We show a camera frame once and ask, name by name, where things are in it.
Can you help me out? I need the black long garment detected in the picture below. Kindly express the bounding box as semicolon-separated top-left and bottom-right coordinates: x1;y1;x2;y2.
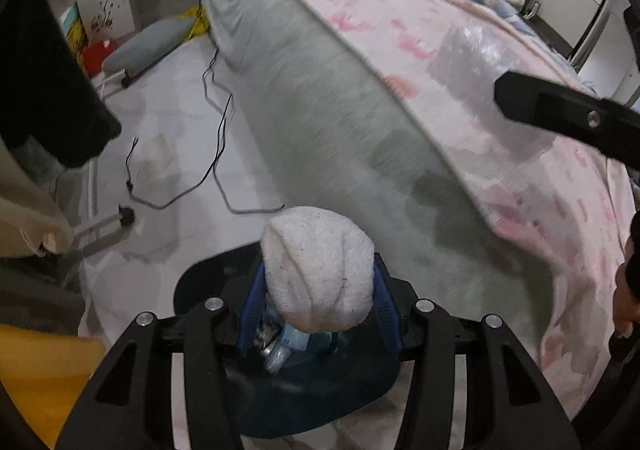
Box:
0;0;123;169

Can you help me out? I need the dark round bin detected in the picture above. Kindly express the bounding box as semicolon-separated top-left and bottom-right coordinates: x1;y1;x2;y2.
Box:
172;240;401;439

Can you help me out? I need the grey floor cushion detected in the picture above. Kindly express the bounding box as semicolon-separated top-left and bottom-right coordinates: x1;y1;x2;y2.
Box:
102;16;197;77

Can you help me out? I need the pink printed blanket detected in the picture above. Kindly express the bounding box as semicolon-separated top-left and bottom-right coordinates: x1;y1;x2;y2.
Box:
285;0;638;387

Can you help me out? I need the grey floor cable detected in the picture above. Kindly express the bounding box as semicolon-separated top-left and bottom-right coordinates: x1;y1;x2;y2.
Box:
212;165;286;217

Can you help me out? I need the red box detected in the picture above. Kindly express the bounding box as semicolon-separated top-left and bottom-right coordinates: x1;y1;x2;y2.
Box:
82;41;117;76

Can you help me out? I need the grey upholstered bed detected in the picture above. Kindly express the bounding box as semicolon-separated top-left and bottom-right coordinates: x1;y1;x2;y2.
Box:
200;0;557;357

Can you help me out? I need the blue white packet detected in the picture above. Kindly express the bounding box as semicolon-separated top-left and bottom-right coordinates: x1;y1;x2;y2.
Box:
277;323;313;356

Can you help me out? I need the clear plastic bag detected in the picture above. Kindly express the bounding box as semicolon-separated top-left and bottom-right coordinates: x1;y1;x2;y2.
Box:
435;24;557;152

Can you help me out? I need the person's right hand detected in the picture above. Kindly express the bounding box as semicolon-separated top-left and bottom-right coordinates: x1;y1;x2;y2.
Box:
614;250;640;334

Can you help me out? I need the yellow green picture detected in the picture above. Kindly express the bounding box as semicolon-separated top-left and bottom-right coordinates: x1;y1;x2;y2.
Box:
60;3;89;57

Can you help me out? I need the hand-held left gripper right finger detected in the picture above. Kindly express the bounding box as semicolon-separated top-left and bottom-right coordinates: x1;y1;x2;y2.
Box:
372;253;583;450

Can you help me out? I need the white sock ball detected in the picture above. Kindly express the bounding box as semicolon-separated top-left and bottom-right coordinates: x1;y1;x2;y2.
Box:
261;205;376;334

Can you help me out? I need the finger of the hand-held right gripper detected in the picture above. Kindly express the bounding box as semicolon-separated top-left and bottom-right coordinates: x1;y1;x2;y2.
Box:
494;71;640;167

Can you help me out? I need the yellow plastic bag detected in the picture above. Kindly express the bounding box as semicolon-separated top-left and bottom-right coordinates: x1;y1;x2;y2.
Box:
180;5;211;44

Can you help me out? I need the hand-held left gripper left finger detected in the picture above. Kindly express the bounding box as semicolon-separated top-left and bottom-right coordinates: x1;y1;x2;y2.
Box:
55;257;273;450

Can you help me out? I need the long black floor cable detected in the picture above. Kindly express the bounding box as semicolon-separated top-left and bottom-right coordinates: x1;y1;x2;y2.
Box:
132;49;236;209

